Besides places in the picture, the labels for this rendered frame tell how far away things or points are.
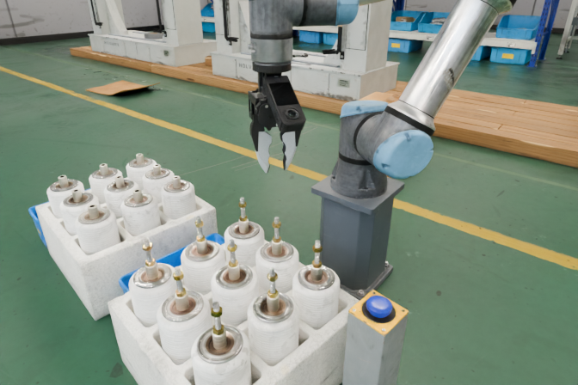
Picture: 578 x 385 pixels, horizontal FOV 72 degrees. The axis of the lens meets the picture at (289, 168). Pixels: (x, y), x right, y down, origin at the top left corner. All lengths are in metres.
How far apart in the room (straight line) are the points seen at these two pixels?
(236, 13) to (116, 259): 2.64
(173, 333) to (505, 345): 0.78
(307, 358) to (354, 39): 2.19
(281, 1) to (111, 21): 4.52
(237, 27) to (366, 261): 2.67
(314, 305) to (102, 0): 4.70
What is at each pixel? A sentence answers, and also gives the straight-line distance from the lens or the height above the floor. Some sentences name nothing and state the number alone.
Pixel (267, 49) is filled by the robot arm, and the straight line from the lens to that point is 0.70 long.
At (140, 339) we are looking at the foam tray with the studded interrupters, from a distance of 0.87.
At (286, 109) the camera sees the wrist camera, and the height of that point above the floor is 0.60.
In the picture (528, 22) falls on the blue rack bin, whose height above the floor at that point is 0.39.
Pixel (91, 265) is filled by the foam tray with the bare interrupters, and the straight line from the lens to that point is 1.11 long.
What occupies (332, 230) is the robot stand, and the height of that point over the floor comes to 0.19.
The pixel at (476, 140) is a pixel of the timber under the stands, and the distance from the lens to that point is 2.36.
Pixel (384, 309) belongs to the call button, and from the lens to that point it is 0.67.
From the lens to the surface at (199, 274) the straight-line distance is 0.90.
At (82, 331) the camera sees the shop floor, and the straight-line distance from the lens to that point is 1.19.
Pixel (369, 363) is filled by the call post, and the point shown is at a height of 0.24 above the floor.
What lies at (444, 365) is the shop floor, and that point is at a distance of 1.07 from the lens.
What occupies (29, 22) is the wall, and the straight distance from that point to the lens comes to 7.22.
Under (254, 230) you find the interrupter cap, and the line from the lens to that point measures 0.97.
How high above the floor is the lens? 0.79
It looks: 25 degrees down
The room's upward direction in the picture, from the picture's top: straight up
